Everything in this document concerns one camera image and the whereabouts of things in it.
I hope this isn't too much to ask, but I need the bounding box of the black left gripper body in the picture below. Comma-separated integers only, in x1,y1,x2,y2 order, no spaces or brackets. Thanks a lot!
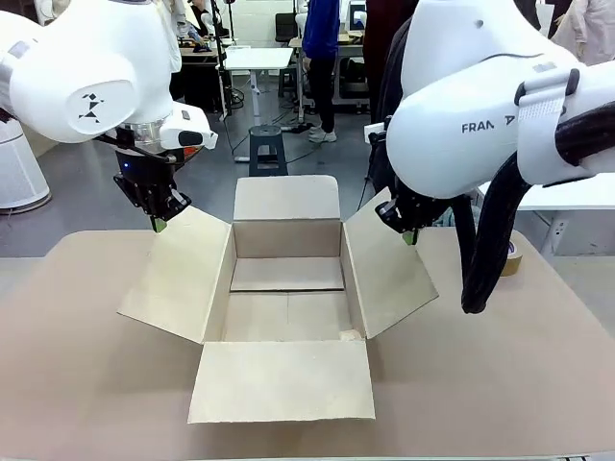
113,149,178,215

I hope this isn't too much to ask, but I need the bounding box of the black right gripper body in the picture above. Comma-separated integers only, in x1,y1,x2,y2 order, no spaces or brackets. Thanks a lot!
396,184,453,231

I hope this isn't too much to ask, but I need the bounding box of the person in blue jacket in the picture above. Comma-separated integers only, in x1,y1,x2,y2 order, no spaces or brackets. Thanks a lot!
301,0,341,144

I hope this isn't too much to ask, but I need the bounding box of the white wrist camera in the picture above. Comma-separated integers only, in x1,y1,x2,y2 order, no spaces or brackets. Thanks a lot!
363,121,388,145
160,103,220,150

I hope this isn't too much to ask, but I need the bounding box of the brown cardboard box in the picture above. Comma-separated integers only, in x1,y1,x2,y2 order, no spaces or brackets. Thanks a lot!
116,175,440,425

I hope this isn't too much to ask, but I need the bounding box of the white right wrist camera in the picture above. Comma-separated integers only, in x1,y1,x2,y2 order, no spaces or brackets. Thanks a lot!
363,121,388,145

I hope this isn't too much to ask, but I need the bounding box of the black tripod stand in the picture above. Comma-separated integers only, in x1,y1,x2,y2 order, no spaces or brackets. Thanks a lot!
209,0,233,117

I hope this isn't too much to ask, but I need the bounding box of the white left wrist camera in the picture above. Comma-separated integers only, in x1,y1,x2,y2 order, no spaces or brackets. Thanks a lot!
160,103,220,150

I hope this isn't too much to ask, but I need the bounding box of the person in dark coat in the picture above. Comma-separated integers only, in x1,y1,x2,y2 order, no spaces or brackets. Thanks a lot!
363,0,419,193

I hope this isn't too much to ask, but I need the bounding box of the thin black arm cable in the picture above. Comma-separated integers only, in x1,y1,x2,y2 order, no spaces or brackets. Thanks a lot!
93,133,177,164

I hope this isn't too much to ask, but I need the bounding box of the white side table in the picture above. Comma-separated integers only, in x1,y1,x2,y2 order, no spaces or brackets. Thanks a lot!
475,180,615,255

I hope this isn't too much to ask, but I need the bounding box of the brown packing tape roll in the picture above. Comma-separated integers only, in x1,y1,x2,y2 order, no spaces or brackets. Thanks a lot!
499,230,525,279

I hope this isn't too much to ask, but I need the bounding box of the white desk with legs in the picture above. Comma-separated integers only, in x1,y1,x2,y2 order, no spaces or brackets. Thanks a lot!
224,46,295,162

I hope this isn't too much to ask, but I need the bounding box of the black step stool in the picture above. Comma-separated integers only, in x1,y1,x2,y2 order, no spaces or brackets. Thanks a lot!
248,125,288,178

